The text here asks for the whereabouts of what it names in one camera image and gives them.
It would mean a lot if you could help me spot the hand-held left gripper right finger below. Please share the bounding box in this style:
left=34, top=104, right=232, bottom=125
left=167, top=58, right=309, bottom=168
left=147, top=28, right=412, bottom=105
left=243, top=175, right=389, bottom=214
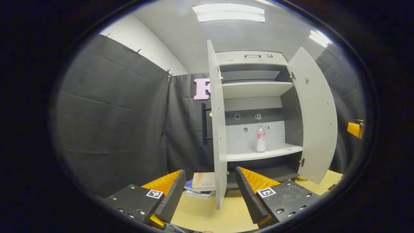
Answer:
left=235, top=167, right=324, bottom=228

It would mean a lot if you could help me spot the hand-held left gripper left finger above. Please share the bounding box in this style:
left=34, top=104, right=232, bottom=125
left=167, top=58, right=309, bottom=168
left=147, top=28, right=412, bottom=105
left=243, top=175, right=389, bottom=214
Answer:
left=103, top=169, right=187, bottom=231

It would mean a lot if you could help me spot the grey cabinet door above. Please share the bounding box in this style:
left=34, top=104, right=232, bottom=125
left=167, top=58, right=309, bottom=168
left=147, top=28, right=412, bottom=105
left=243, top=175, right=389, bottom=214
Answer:
left=201, top=39, right=227, bottom=210
left=287, top=47, right=338, bottom=185

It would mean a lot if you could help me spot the clear bottle with pink label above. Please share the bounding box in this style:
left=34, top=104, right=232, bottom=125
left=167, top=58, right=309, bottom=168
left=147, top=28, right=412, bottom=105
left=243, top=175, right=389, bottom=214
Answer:
left=256, top=122, right=267, bottom=153

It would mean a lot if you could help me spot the grey cabinet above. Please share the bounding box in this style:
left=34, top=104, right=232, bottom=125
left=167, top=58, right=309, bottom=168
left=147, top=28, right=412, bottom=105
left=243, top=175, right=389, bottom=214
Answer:
left=215, top=50, right=305, bottom=190

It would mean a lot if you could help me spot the white book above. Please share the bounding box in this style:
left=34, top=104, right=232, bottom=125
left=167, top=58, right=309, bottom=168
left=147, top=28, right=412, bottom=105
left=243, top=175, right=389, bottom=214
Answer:
left=186, top=189, right=214, bottom=199

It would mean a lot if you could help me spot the peach cover book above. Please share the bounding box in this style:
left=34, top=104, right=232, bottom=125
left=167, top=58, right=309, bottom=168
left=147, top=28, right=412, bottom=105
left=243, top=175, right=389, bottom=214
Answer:
left=191, top=172, right=215, bottom=191

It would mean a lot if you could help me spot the small ceiling light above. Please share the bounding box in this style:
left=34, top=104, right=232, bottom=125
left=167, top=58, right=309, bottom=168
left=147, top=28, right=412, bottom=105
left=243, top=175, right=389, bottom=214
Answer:
left=309, top=30, right=332, bottom=47

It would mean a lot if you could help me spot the black backdrop cloth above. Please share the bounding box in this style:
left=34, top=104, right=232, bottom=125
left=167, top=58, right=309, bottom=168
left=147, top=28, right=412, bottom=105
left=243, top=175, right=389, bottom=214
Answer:
left=53, top=34, right=366, bottom=198

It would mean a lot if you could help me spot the large ceiling light panel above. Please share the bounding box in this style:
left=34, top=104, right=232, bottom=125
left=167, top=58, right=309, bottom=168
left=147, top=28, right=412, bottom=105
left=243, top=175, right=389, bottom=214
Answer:
left=192, top=3, right=266, bottom=23

